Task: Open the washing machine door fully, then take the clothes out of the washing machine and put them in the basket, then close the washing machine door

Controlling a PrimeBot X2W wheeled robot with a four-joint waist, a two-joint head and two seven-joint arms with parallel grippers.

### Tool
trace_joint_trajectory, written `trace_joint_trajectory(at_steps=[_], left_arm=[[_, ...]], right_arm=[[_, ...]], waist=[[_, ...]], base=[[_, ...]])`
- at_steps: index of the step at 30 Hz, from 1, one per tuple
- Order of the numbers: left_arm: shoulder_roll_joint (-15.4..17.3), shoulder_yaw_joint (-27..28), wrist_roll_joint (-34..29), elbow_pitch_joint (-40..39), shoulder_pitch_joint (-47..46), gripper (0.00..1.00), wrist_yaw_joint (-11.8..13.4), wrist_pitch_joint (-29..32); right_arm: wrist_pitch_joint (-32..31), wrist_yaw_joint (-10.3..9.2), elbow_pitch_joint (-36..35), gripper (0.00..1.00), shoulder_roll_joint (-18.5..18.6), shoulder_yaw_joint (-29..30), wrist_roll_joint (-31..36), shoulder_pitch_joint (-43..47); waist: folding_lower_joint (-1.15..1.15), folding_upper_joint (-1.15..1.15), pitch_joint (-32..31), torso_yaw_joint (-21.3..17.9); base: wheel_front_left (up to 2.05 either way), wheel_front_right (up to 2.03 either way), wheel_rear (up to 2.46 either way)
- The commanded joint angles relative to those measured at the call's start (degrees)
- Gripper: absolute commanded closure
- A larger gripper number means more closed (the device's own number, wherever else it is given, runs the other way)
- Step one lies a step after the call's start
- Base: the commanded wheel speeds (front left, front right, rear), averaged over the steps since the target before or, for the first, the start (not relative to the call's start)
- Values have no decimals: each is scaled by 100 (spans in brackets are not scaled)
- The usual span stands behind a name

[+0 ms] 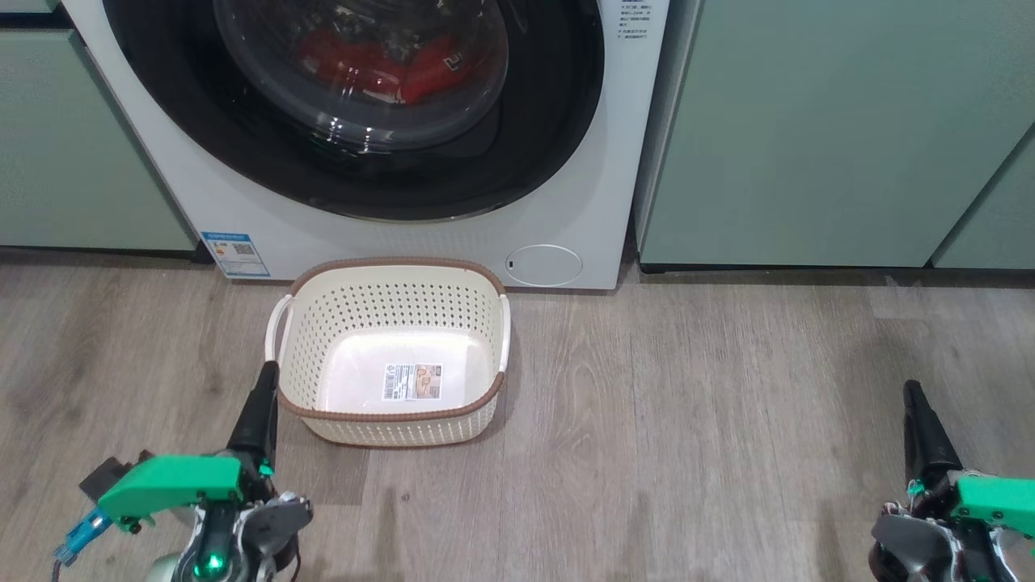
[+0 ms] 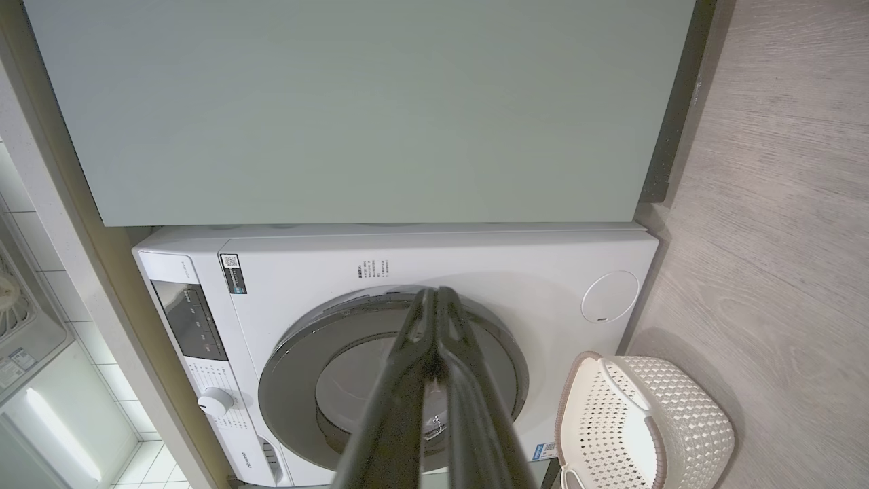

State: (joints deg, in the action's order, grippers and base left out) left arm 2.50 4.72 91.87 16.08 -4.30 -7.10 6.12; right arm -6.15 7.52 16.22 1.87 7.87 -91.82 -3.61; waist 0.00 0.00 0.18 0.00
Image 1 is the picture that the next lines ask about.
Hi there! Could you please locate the cream perforated laundry basket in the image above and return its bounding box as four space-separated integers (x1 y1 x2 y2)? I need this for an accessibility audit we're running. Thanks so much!
265 257 512 448

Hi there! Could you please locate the red sports jersey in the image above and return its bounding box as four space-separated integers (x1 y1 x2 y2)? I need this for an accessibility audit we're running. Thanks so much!
295 24 478 106

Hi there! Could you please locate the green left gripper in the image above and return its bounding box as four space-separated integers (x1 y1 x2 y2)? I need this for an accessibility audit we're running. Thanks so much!
79 361 280 532

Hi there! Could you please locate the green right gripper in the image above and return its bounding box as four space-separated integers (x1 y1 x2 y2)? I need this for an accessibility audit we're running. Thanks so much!
903 380 1035 538

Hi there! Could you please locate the sage green cabinet beside hinge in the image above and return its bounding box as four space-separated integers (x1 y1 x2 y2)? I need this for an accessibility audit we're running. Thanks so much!
0 28 199 251

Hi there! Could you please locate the black washing machine door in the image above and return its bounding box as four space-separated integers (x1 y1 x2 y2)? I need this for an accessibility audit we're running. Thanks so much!
103 0 606 223

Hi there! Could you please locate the wide sage green cabinet door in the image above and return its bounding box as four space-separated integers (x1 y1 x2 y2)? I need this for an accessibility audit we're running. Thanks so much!
635 0 1035 268

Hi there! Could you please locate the blue energy label sticker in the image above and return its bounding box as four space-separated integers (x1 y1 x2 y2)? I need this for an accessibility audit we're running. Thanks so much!
201 233 270 278

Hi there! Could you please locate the white front-load washing machine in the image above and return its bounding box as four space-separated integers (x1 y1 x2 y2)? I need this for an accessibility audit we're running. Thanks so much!
61 0 672 290

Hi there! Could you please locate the round drain filter cover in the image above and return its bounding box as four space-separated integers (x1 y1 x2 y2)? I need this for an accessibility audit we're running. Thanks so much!
505 245 583 287

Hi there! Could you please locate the blue cable connector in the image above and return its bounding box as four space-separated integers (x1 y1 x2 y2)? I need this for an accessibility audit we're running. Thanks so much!
55 509 112 564

